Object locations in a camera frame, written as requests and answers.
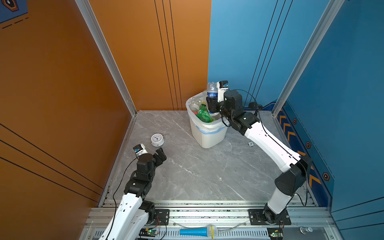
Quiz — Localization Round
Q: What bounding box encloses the green sprite bottle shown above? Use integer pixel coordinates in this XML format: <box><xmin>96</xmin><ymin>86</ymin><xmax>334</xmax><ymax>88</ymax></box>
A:
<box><xmin>196</xmin><ymin>104</ymin><xmax>214</xmax><ymax>123</ymax></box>

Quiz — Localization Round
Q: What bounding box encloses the crushed blue-label bottle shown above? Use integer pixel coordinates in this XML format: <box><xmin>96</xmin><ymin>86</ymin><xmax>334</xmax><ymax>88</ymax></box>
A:
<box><xmin>206</xmin><ymin>82</ymin><xmax>218</xmax><ymax>102</ymax></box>

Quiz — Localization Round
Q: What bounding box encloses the clear crushed red-white bottle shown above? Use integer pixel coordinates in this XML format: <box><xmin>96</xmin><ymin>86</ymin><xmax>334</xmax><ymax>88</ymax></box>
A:
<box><xmin>189</xmin><ymin>97</ymin><xmax>204</xmax><ymax>115</ymax></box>

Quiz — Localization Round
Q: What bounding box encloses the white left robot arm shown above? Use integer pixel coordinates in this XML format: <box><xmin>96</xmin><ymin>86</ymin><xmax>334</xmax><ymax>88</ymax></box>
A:
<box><xmin>100</xmin><ymin>144</ymin><xmax>167</xmax><ymax>240</ymax></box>

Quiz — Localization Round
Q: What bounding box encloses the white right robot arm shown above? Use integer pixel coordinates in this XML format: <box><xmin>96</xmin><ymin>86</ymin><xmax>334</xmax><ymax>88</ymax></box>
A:
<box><xmin>187</xmin><ymin>90</ymin><xmax>312</xmax><ymax>225</ymax></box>

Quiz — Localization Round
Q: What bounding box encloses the white plastic waste bin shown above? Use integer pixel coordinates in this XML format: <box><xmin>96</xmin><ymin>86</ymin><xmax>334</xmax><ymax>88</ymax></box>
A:
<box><xmin>186</xmin><ymin>91</ymin><xmax>228</xmax><ymax>149</ymax></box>

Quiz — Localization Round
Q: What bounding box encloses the white alarm clock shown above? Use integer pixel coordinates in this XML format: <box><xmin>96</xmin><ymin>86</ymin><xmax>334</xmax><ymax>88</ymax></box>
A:
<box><xmin>151</xmin><ymin>133</ymin><xmax>165</xmax><ymax>147</ymax></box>

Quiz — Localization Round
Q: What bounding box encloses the black desk microphone stand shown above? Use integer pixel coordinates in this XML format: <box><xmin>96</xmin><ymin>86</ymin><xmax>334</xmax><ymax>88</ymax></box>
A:
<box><xmin>249</xmin><ymin>102</ymin><xmax>263</xmax><ymax>111</ymax></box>

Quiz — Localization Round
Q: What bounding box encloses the left green circuit board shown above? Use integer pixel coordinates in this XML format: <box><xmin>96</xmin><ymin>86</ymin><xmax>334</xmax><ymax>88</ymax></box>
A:
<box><xmin>139</xmin><ymin>229</ymin><xmax>160</xmax><ymax>239</ymax></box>

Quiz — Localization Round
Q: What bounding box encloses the green circuit board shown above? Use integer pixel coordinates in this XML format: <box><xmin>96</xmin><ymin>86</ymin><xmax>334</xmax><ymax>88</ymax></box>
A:
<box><xmin>139</xmin><ymin>229</ymin><xmax>160</xmax><ymax>239</ymax></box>
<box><xmin>267</xmin><ymin>228</ymin><xmax>284</xmax><ymax>240</ymax></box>

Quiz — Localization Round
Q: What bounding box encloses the right green circuit board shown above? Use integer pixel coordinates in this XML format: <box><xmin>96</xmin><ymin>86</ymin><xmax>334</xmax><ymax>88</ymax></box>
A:
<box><xmin>267</xmin><ymin>228</ymin><xmax>284</xmax><ymax>240</ymax></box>

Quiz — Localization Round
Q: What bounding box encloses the silver knob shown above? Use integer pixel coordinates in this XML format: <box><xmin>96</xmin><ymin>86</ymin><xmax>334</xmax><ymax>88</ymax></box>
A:
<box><xmin>300</xmin><ymin>227</ymin><xmax>313</xmax><ymax>235</ymax></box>

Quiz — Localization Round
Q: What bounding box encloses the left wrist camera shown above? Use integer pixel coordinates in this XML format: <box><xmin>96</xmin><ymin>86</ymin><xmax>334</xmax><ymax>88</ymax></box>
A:
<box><xmin>133</xmin><ymin>144</ymin><xmax>148</xmax><ymax>157</ymax></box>

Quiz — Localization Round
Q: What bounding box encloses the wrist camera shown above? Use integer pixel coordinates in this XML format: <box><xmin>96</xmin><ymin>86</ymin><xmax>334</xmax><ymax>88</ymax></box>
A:
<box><xmin>133</xmin><ymin>144</ymin><xmax>148</xmax><ymax>157</ymax></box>
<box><xmin>217</xmin><ymin>81</ymin><xmax>229</xmax><ymax>103</ymax></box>

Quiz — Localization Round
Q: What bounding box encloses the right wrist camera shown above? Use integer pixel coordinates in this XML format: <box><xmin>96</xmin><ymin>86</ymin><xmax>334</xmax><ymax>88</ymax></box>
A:
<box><xmin>217</xmin><ymin>81</ymin><xmax>229</xmax><ymax>103</ymax></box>

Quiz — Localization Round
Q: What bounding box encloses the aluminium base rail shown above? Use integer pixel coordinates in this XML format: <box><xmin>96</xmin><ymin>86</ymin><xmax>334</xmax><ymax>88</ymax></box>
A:
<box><xmin>79</xmin><ymin>199</ymin><xmax>343</xmax><ymax>240</ymax></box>

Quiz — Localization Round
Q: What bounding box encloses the aluminium frame post right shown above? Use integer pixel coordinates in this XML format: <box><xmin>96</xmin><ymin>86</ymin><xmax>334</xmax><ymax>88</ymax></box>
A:
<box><xmin>272</xmin><ymin>0</ymin><xmax>345</xmax><ymax>117</ymax></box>

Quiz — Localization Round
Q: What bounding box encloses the aluminium frame post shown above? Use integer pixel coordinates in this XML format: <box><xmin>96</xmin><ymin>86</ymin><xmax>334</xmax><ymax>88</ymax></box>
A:
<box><xmin>75</xmin><ymin>0</ymin><xmax>137</xmax><ymax>117</ymax></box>
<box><xmin>272</xmin><ymin>0</ymin><xmax>345</xmax><ymax>117</ymax></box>

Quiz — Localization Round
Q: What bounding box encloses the aluminium frame post left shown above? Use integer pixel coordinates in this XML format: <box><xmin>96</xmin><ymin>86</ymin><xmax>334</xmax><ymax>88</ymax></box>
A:
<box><xmin>75</xmin><ymin>0</ymin><xmax>137</xmax><ymax>117</ymax></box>

